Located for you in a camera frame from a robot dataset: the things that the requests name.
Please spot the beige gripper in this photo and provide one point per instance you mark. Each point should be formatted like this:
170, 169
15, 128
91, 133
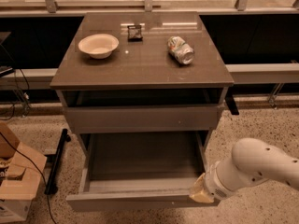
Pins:
214, 183

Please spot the grey drawer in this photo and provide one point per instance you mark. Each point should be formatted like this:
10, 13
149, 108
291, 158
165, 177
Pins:
142, 119
127, 171

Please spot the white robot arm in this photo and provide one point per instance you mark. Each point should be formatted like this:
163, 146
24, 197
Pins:
251, 163

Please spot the grey top drawer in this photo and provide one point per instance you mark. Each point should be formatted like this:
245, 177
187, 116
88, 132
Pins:
142, 119

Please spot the grey drawer cabinet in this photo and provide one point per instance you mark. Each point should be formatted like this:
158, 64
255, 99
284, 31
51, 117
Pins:
143, 73

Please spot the black bar behind cabinet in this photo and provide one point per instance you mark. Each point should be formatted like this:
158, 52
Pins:
231, 104

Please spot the crushed soda can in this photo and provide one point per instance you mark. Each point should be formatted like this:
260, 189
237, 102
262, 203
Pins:
180, 50

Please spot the black floor stand bar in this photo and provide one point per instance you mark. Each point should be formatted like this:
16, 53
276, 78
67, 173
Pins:
54, 159

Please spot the small black snack packet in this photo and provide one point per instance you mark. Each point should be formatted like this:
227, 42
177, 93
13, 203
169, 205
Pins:
134, 33

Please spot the white paper bowl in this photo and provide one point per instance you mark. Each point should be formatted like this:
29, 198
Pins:
98, 46

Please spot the open cardboard box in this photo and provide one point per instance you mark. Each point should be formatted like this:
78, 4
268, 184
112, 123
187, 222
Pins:
21, 168

